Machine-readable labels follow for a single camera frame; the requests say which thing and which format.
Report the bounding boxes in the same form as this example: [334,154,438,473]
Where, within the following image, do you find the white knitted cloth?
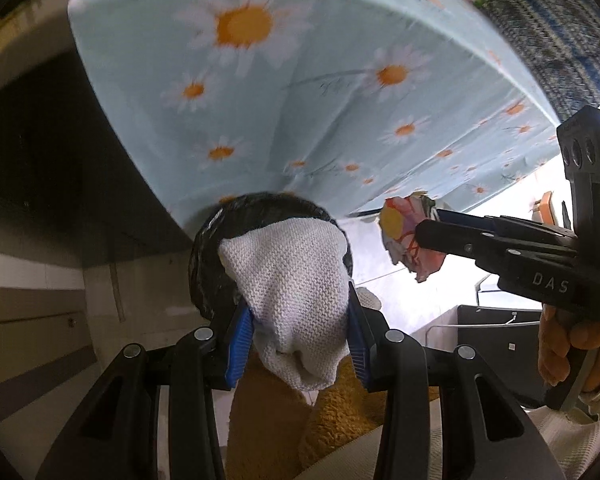
[217,216,352,392]

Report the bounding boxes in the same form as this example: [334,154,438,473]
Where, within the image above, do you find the pink yellow snack wrapper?
[378,192,446,283]

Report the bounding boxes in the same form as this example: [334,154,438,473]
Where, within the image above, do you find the black trash bin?
[188,193,353,321]

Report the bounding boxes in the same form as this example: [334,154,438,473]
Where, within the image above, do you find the person's right hand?
[538,304,600,393]

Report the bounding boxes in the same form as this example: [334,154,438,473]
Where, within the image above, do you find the orange fuzzy trousers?
[225,349,441,480]

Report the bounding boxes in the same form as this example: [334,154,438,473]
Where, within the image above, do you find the daisy print blue tablecloth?
[68,0,558,233]

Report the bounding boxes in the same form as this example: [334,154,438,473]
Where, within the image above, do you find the blue woven rug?
[482,0,600,122]

